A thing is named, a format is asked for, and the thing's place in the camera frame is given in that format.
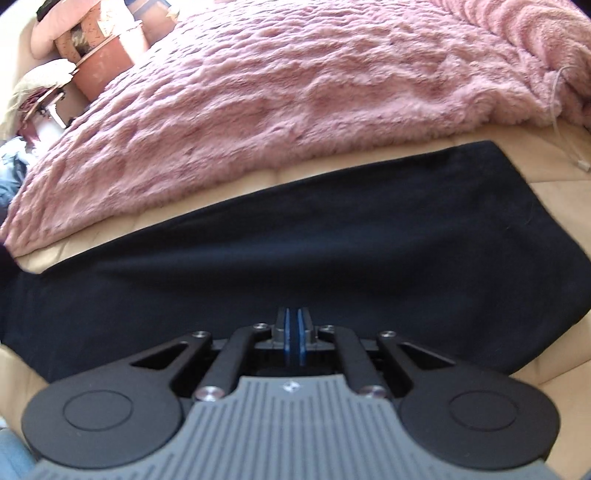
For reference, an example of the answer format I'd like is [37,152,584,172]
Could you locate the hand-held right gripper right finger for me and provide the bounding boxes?
[298,308,462,400]

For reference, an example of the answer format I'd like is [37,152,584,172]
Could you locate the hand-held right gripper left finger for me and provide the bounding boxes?
[131,308,293,400]

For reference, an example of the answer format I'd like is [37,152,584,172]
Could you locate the black pants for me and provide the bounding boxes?
[0,140,591,385]

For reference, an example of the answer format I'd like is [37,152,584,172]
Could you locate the pink fluffy blanket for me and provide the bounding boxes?
[0,0,561,259]

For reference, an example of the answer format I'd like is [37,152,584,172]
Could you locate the beige leather bed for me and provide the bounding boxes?
[0,117,591,430]

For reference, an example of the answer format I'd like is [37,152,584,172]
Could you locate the blue denim cloth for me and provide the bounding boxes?
[0,429,38,480]

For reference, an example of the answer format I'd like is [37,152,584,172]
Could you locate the blue fabric bag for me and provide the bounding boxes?
[0,138,28,208]

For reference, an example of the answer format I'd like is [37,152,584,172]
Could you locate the pink plastic storage bin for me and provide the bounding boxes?
[71,21,151,100]

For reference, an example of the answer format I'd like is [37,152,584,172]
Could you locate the white side table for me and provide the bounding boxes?
[18,83,70,130]

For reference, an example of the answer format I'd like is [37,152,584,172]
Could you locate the white plastic bag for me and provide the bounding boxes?
[11,58,77,100]

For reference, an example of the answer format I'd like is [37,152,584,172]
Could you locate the pink fleece duvet roll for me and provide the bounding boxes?
[429,0,591,127]

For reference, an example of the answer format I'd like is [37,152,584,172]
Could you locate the pink pillow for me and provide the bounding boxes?
[30,7,84,58]

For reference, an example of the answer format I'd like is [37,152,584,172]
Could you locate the white cable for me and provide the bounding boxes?
[549,66,591,172]

